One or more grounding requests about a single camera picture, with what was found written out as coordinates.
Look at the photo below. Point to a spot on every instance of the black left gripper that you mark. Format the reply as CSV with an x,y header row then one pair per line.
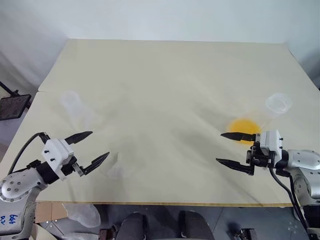
x,y
70,167

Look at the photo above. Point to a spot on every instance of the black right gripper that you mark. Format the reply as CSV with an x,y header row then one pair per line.
x,y
260,157

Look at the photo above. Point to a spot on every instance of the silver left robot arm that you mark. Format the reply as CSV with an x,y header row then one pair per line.
x,y
15,186

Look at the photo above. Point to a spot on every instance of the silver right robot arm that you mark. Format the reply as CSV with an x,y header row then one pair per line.
x,y
301,162

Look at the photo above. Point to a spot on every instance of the clear cup with orange juice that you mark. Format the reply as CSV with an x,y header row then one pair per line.
x,y
243,126

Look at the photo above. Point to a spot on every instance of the small clear plastic cup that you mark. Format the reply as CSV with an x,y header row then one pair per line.
x,y
117,170

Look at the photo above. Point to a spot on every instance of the clear empty plastic cup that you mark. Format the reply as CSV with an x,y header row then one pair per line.
x,y
72,105

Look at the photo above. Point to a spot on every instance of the clear plastic bag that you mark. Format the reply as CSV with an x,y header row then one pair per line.
x,y
83,215

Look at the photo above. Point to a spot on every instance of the brown cardboard box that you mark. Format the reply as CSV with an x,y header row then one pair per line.
x,y
48,211

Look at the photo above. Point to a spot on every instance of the dark rounded shape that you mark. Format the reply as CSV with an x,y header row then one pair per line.
x,y
195,225
132,226

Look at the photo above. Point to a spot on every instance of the black mesh stand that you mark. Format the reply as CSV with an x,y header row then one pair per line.
x,y
11,106

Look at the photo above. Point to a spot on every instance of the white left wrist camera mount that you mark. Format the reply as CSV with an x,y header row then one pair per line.
x,y
55,152

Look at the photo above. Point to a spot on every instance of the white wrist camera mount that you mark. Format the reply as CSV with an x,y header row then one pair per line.
x,y
55,152
271,141

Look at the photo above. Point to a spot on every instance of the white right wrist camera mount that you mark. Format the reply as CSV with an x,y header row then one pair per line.
x,y
271,141

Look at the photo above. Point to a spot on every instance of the grey perforated metal bracket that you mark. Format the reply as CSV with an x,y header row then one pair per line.
x,y
52,227

